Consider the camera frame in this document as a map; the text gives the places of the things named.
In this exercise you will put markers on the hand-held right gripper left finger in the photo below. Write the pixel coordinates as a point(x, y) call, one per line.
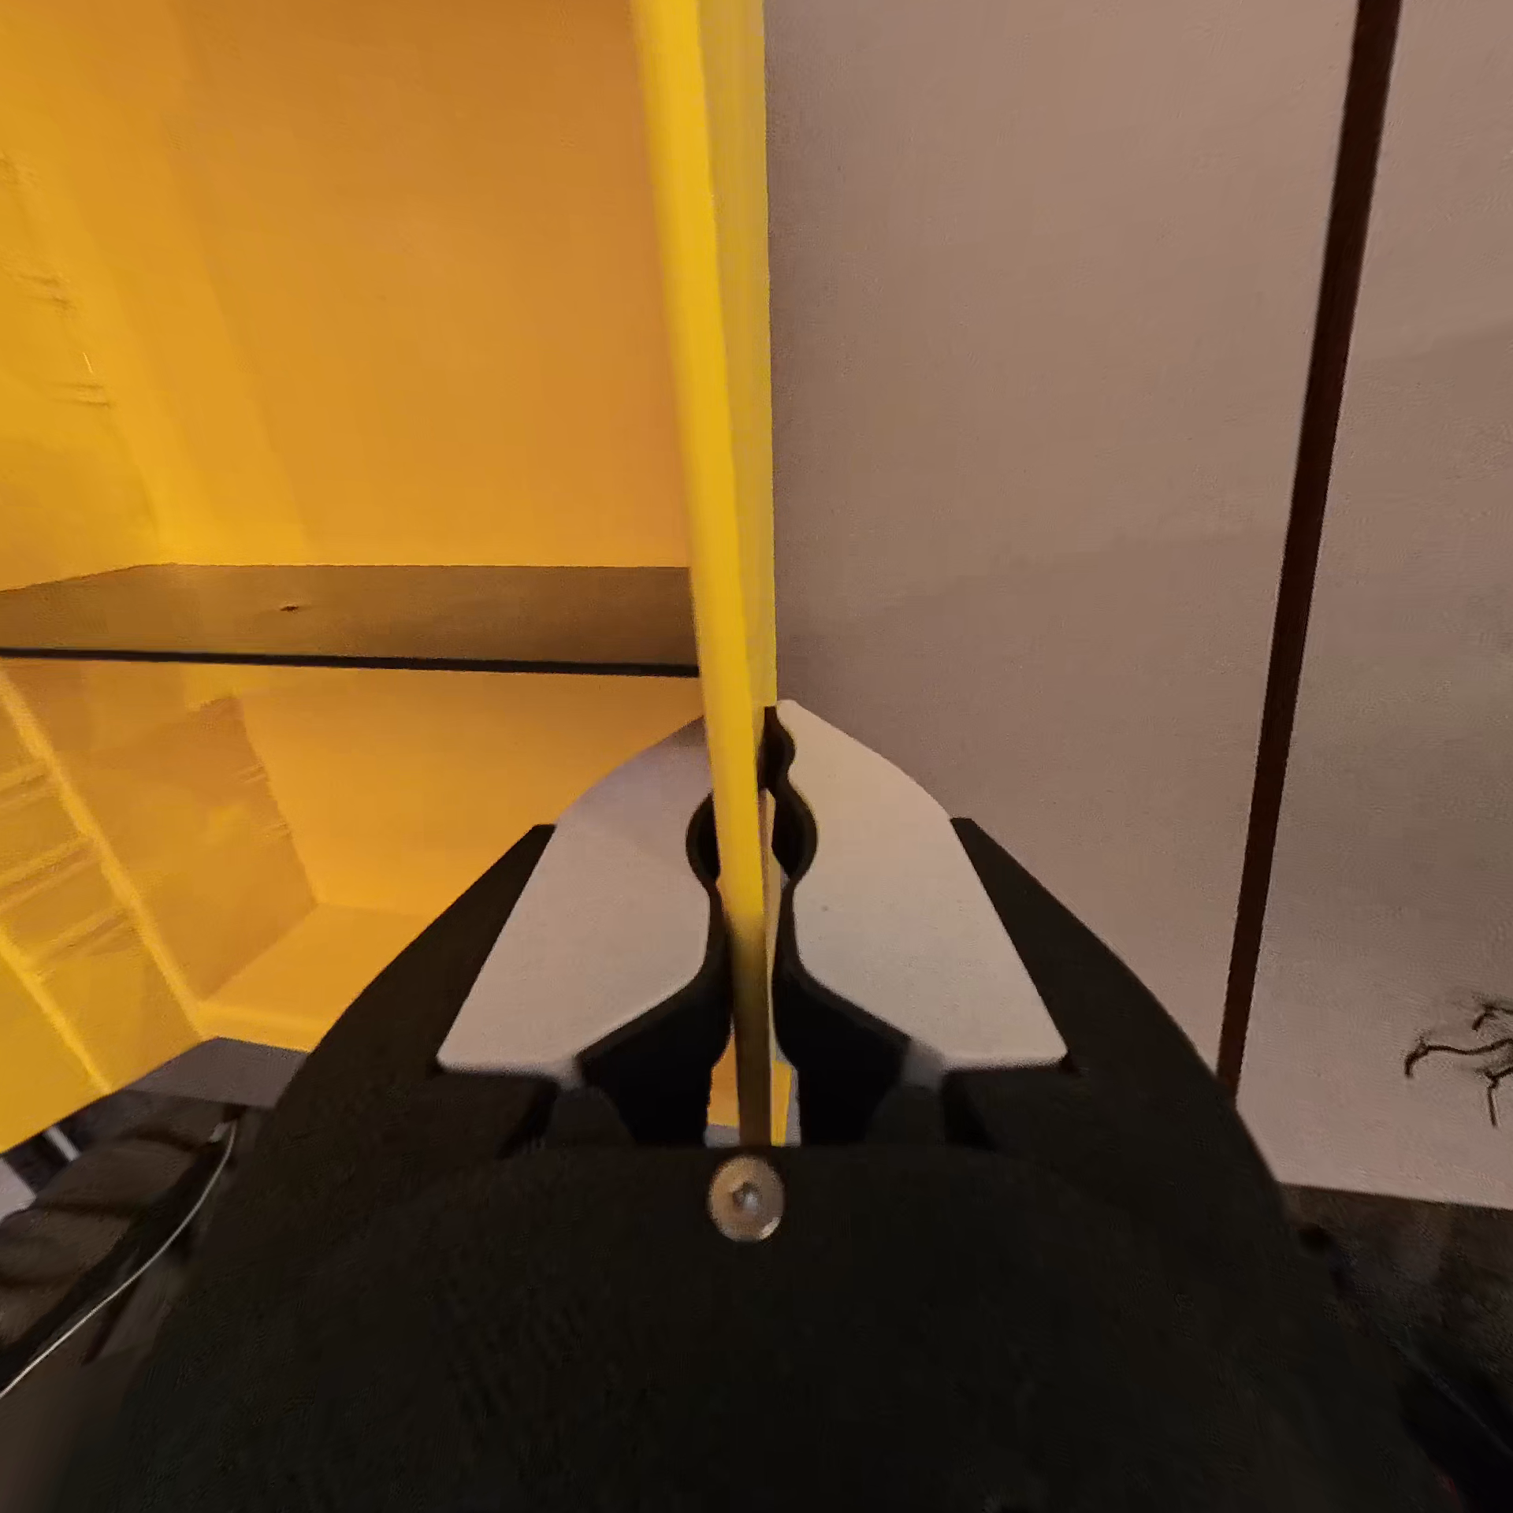
point(569, 957)

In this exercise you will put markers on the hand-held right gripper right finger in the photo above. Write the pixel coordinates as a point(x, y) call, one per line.
point(911, 957)

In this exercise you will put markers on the black shelf board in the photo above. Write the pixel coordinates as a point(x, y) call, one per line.
point(356, 615)

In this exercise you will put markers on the person's olive trouser leg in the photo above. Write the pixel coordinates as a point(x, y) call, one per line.
point(84, 1195)

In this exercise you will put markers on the dark twig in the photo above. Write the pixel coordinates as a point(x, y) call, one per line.
point(1493, 1089)

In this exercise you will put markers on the dark brown vertical pole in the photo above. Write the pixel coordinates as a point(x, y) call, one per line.
point(1313, 473)

